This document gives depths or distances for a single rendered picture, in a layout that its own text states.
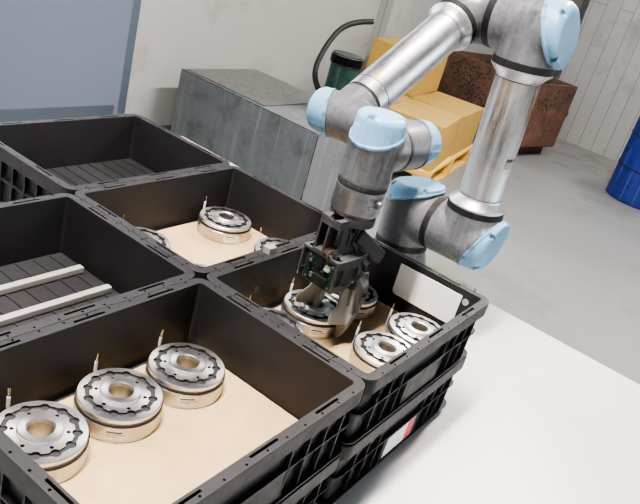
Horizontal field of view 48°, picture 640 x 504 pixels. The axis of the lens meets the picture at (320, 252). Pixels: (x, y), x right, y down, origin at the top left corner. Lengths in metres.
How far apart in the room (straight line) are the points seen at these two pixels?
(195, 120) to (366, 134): 3.18
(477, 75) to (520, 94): 5.20
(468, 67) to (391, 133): 5.64
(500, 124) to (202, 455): 0.83
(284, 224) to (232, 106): 2.56
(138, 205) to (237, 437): 0.55
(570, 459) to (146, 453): 0.78
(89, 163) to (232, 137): 2.37
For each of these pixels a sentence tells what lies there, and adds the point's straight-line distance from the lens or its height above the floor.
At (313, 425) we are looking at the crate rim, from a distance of 0.82.
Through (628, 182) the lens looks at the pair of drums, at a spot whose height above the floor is 0.17.
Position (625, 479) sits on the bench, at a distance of 1.42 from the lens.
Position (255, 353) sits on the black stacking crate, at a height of 0.88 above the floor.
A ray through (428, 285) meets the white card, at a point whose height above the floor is 0.91.
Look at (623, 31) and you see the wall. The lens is 7.95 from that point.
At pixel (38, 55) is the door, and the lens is 3.77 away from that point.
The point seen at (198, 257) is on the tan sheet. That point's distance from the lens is 1.31.
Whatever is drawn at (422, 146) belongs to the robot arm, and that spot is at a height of 1.16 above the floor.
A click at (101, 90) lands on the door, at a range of 4.04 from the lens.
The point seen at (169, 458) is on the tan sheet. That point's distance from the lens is 0.88.
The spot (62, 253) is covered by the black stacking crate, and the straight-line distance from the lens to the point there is 1.26.
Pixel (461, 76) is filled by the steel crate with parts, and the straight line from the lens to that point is 6.67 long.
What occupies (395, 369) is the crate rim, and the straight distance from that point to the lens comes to 0.97.
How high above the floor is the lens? 1.43
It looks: 24 degrees down
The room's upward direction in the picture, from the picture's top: 16 degrees clockwise
